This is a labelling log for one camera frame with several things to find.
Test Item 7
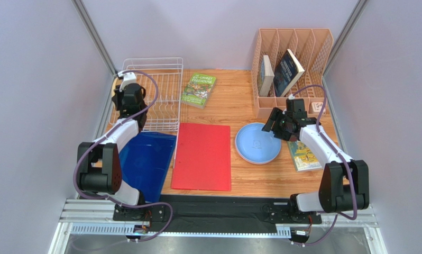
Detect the blue plate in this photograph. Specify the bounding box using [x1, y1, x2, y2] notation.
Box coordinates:
[235, 123, 282, 165]

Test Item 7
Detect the yellow plate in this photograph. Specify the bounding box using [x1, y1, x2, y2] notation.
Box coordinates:
[111, 77, 122, 97]

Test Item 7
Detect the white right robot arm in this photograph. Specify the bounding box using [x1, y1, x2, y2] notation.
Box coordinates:
[262, 99, 370, 214]

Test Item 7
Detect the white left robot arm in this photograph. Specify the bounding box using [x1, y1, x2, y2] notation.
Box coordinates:
[74, 83, 147, 206]

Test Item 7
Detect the small pink white box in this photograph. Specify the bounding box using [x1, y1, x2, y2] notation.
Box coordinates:
[309, 102, 326, 114]

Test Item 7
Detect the penguin classics garden book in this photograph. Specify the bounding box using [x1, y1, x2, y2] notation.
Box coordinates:
[287, 141, 322, 172]

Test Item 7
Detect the light blue standing book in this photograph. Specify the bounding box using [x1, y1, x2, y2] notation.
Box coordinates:
[257, 55, 274, 97]

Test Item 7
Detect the dark blue leaning book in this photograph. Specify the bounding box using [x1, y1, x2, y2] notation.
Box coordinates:
[273, 49, 305, 97]

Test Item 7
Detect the blue folder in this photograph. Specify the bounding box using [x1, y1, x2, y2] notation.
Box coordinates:
[119, 132, 177, 203]

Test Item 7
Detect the green treehouse book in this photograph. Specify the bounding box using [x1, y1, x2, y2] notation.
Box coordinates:
[181, 72, 217, 109]

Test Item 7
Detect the pink file organizer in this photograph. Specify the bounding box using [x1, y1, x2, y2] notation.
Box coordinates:
[251, 28, 334, 119]

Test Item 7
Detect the red folder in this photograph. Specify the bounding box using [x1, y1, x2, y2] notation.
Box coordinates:
[171, 123, 231, 191]

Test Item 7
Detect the black base mat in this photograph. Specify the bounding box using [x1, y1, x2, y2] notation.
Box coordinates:
[112, 194, 324, 234]

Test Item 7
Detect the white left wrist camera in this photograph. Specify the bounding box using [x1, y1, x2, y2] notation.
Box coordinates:
[117, 70, 137, 92]

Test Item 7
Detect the white wire dish rack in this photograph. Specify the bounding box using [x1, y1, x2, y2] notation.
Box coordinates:
[122, 57, 184, 133]

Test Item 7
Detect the aluminium rail frame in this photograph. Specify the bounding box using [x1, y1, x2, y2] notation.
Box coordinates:
[50, 69, 387, 253]

